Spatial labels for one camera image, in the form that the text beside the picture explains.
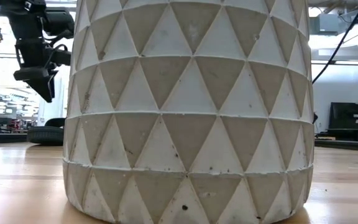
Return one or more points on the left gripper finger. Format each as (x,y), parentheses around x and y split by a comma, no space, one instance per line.
(43,88)

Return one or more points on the black slide sandal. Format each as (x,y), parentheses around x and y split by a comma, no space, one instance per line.
(45,135)

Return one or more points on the white column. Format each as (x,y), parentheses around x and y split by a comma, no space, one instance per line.
(56,109)

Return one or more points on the succulent in white geometric pot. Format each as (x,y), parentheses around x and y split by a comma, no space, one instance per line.
(188,124)

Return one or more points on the black cabinet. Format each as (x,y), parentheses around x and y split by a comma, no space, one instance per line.
(350,119)

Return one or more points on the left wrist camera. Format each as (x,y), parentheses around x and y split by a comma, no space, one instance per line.
(59,23)

